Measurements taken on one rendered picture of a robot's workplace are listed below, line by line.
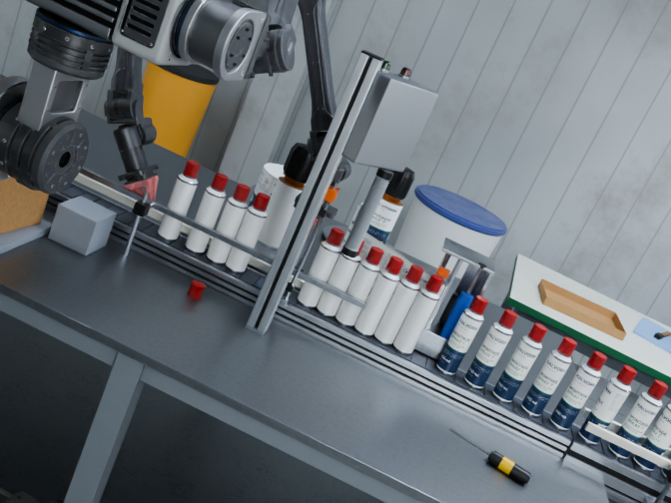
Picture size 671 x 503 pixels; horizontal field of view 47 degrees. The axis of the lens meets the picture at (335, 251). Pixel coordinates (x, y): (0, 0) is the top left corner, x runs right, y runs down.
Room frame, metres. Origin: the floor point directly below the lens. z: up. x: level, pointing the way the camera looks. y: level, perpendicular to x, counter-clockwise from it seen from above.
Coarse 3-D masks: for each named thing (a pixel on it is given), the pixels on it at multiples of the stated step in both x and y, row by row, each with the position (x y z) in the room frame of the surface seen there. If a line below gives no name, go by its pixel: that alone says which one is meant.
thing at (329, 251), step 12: (336, 228) 1.78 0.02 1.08; (336, 240) 1.76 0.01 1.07; (324, 252) 1.75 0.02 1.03; (336, 252) 1.75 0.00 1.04; (312, 264) 1.76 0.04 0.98; (324, 264) 1.75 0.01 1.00; (324, 276) 1.75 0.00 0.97; (312, 288) 1.75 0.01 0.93; (300, 300) 1.75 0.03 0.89; (312, 300) 1.75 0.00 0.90
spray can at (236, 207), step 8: (240, 184) 1.79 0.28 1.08; (240, 192) 1.77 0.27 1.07; (248, 192) 1.78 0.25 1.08; (232, 200) 1.77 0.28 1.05; (240, 200) 1.77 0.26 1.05; (232, 208) 1.76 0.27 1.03; (240, 208) 1.76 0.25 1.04; (224, 216) 1.77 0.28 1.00; (232, 216) 1.76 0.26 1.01; (240, 216) 1.77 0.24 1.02; (224, 224) 1.76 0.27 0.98; (232, 224) 1.76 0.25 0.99; (240, 224) 1.78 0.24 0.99; (224, 232) 1.76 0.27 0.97; (232, 232) 1.77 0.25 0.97; (216, 240) 1.76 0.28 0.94; (216, 248) 1.76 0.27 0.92; (224, 248) 1.76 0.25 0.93; (208, 256) 1.77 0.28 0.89; (216, 256) 1.76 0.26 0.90; (224, 256) 1.77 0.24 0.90
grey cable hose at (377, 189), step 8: (376, 176) 1.66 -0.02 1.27; (384, 176) 1.65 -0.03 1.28; (392, 176) 1.66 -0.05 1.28; (376, 184) 1.65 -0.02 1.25; (384, 184) 1.66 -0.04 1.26; (376, 192) 1.65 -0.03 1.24; (368, 200) 1.65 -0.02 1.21; (376, 200) 1.65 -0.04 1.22; (360, 208) 1.67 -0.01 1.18; (368, 208) 1.65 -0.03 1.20; (376, 208) 1.66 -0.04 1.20; (360, 216) 1.65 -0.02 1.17; (368, 216) 1.65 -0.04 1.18; (360, 224) 1.65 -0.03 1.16; (368, 224) 1.66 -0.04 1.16; (352, 232) 1.66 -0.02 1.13; (360, 232) 1.65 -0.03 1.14; (352, 240) 1.65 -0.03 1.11; (360, 240) 1.66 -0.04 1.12; (344, 248) 1.65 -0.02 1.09; (352, 248) 1.65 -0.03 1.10; (352, 256) 1.65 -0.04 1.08
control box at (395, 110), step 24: (384, 72) 1.65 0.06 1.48; (384, 96) 1.59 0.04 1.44; (408, 96) 1.65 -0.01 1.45; (432, 96) 1.70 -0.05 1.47; (360, 120) 1.61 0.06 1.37; (384, 120) 1.61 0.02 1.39; (408, 120) 1.67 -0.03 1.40; (360, 144) 1.59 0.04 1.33; (384, 144) 1.64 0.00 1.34; (408, 144) 1.70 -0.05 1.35; (384, 168) 1.67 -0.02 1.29
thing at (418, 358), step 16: (64, 192) 1.79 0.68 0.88; (80, 192) 1.83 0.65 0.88; (112, 208) 1.82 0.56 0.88; (128, 224) 1.77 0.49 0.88; (144, 224) 1.81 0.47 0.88; (160, 240) 1.76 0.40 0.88; (256, 272) 1.82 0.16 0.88; (416, 352) 1.77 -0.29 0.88; (432, 368) 1.72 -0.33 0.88; (464, 384) 1.71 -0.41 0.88; (496, 400) 1.70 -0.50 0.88; (512, 400) 1.75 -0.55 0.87; (528, 416) 1.69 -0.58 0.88; (544, 416) 1.73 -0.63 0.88; (560, 432) 1.68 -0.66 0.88
